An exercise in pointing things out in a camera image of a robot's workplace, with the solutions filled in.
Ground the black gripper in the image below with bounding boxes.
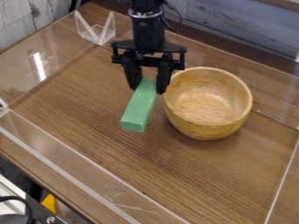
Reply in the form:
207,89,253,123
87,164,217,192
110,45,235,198
111,40,187,95

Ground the green rectangular block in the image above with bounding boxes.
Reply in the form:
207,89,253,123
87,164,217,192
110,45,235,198
120,78,158,132

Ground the light brown wooden bowl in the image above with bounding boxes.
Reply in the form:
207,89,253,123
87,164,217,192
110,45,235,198
163,66,254,140

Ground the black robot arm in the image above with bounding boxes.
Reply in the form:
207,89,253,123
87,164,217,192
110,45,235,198
111,0,187,95

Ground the clear acrylic corner bracket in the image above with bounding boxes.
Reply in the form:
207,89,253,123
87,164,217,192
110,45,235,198
74,11,116,46

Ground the clear acrylic front wall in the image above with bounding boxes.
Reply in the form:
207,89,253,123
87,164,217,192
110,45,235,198
0,108,190,224

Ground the black cable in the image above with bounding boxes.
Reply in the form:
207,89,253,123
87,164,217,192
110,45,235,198
0,195,36,224

